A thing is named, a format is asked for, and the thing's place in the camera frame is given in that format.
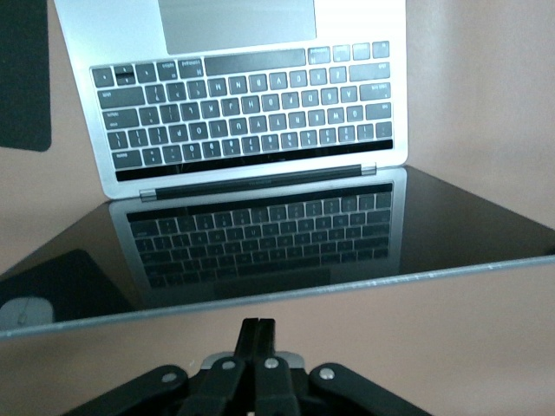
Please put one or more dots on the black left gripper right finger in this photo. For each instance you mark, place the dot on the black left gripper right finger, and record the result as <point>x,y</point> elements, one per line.
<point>282,385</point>

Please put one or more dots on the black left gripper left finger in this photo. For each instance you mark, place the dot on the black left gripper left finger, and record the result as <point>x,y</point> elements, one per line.
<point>217,385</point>

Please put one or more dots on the black mouse pad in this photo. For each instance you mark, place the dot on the black mouse pad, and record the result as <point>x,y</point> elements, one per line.
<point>24,73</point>

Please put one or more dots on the silver laptop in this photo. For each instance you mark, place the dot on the silver laptop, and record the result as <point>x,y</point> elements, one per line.
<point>260,130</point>

